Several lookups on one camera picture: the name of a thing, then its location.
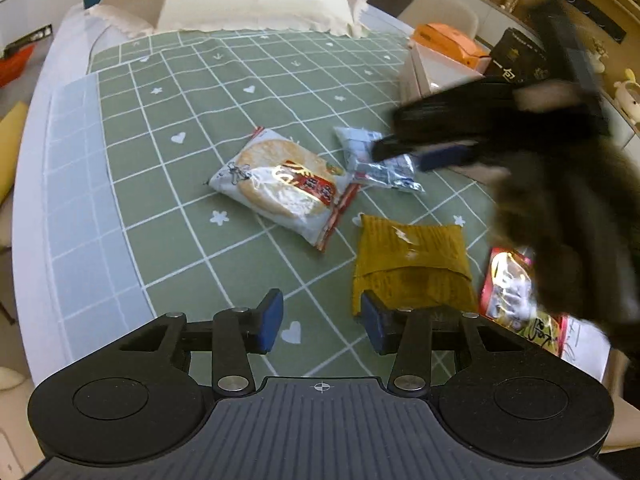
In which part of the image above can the yellow teapot ornament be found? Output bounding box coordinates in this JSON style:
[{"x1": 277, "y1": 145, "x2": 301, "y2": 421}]
[{"x1": 612, "y1": 67, "x2": 640, "y2": 122}]

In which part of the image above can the yellow cushion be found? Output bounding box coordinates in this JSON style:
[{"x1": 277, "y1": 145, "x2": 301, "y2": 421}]
[{"x1": 0, "y1": 101, "x2": 31, "y2": 207}]

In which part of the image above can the red plastic basket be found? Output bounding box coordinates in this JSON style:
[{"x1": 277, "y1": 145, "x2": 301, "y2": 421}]
[{"x1": 0, "y1": 42, "x2": 37, "y2": 87}]

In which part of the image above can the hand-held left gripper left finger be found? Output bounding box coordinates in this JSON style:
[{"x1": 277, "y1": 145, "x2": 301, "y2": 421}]
[{"x1": 120, "y1": 288, "x2": 285, "y2": 396}]

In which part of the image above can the black light strip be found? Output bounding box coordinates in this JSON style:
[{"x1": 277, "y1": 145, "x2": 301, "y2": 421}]
[{"x1": 544, "y1": 0, "x2": 627, "y2": 44}]

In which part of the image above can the white rice cracker packet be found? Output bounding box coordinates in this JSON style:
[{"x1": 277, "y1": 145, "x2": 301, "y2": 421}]
[{"x1": 202, "y1": 127, "x2": 362, "y2": 254}]

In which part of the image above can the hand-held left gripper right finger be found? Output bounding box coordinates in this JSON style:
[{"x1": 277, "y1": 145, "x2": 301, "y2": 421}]
[{"x1": 360, "y1": 291, "x2": 522, "y2": 396}]

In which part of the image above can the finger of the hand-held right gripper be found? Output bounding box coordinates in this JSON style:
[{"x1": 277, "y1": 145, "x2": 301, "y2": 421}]
[
  {"x1": 416, "y1": 141, "x2": 483, "y2": 172},
  {"x1": 369, "y1": 134, "x2": 418, "y2": 164}
]

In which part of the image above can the black snack bag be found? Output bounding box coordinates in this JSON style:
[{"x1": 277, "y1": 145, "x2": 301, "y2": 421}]
[{"x1": 490, "y1": 28, "x2": 552, "y2": 86}]

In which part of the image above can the pink cardboard box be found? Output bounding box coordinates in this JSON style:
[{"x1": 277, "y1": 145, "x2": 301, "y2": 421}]
[{"x1": 398, "y1": 42, "x2": 501, "y2": 111}]

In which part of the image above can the yellow snack packet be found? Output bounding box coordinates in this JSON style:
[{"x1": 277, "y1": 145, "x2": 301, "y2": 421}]
[{"x1": 351, "y1": 214, "x2": 479, "y2": 317}]

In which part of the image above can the green checkered tablecloth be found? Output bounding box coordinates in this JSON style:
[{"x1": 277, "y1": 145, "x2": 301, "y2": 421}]
[{"x1": 42, "y1": 30, "x2": 617, "y2": 379}]

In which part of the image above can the person's right hand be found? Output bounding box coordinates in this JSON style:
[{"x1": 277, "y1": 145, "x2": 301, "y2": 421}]
[{"x1": 514, "y1": 83, "x2": 582, "y2": 112}]

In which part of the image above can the orange cardboard box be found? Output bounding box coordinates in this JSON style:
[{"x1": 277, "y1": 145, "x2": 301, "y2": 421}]
[{"x1": 410, "y1": 22, "x2": 494, "y2": 72}]

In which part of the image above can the silver blue snack packet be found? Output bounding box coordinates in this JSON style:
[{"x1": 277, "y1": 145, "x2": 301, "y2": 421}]
[{"x1": 333, "y1": 126, "x2": 426, "y2": 194}]

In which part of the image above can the large red snack packet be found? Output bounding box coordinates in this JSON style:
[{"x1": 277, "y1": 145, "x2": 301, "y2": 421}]
[{"x1": 478, "y1": 247, "x2": 571, "y2": 357}]

